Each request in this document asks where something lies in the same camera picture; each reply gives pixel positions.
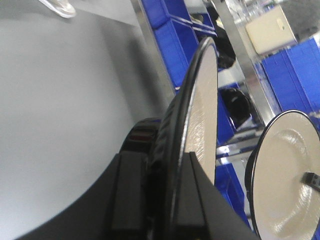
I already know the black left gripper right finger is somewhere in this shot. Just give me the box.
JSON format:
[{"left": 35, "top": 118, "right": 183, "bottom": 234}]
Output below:
[{"left": 173, "top": 152, "right": 258, "bottom": 240}]

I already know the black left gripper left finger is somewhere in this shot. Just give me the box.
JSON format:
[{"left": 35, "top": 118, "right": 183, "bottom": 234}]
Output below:
[{"left": 14, "top": 152, "right": 156, "bottom": 240}]

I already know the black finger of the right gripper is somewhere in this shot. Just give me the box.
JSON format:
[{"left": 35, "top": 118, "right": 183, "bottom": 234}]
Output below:
[{"left": 301, "top": 172, "right": 320, "bottom": 192}]

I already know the cream plate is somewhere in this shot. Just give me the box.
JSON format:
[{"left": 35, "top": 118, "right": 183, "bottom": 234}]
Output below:
[
  {"left": 244, "top": 110, "right": 320, "bottom": 240},
  {"left": 149, "top": 37, "right": 218, "bottom": 240}
]

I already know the grey shoe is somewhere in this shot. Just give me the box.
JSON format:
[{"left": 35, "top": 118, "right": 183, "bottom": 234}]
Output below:
[{"left": 38, "top": 0, "right": 77, "bottom": 19}]

